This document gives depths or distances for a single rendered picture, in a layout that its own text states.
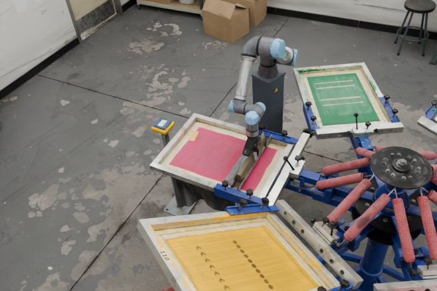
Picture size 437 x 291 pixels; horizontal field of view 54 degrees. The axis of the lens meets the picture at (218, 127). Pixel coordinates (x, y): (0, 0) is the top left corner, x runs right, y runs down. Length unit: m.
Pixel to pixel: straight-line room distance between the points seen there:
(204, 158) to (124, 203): 1.34
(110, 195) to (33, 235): 0.72
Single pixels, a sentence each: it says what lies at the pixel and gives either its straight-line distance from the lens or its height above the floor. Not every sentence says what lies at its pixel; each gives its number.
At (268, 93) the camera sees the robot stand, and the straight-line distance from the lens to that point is 3.11.
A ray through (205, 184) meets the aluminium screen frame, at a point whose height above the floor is 0.99.
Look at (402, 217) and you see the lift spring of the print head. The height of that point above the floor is 1.21.
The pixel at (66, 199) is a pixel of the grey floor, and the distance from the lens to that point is 4.22.
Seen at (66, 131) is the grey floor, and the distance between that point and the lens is 4.95.
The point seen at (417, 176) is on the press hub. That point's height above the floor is 1.31.
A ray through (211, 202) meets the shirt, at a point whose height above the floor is 0.72.
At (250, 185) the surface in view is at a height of 0.95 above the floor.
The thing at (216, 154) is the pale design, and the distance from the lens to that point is 2.86.
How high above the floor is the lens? 2.96
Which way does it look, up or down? 41 degrees down
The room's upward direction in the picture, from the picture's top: 6 degrees counter-clockwise
